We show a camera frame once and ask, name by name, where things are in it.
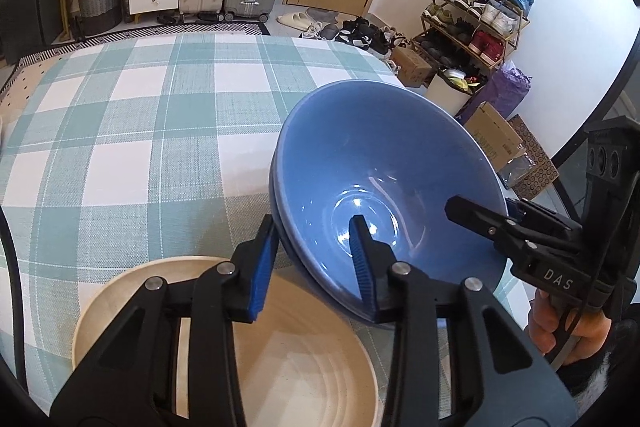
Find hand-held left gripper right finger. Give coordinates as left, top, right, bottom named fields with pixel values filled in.
left=349, top=214, right=578, bottom=427

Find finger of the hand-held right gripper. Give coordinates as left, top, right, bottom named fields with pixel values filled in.
left=445, top=196, right=531, bottom=260
left=505, top=198, right=584, bottom=241

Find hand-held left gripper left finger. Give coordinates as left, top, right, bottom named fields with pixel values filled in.
left=50, top=213, right=281, bottom=427

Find blue bowl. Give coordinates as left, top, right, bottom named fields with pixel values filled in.
left=268, top=147, right=506, bottom=331
left=274, top=80, right=511, bottom=310

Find cream round plate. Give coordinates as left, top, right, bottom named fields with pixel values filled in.
left=71, top=255, right=378, bottom=427

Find person's right forearm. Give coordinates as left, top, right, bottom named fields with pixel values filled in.
left=557, top=324, right=640, bottom=403

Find person's right hand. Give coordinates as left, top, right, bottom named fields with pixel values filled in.
left=527, top=289, right=609, bottom=366

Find brown patterned doormat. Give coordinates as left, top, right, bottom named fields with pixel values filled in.
left=500, top=114, right=560, bottom=202

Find printed cardboard box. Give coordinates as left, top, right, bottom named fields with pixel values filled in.
left=464, top=102, right=526, bottom=172

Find purple bag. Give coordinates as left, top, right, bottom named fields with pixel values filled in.
left=460, top=62, right=532, bottom=125

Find white trash can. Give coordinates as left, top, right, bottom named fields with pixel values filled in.
left=426, top=68, right=483, bottom=118

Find small brown cardboard box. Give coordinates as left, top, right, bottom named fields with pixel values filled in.
left=389, top=47, right=433, bottom=88

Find teal checked tablecloth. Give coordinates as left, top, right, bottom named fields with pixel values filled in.
left=0, top=33, right=531, bottom=427

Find metal shoe rack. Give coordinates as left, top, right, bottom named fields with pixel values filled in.
left=419, top=0, right=531, bottom=70

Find rows of shelved sneakers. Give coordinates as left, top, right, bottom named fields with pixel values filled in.
left=422, top=0, right=533, bottom=68

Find scattered pairs of shoes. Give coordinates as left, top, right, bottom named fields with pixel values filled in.
left=277, top=9, right=411, bottom=60

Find grey floor mat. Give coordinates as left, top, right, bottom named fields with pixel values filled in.
left=305, top=7, right=341, bottom=25

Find black cable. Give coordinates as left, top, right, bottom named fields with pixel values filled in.
left=0, top=207, right=28, bottom=388

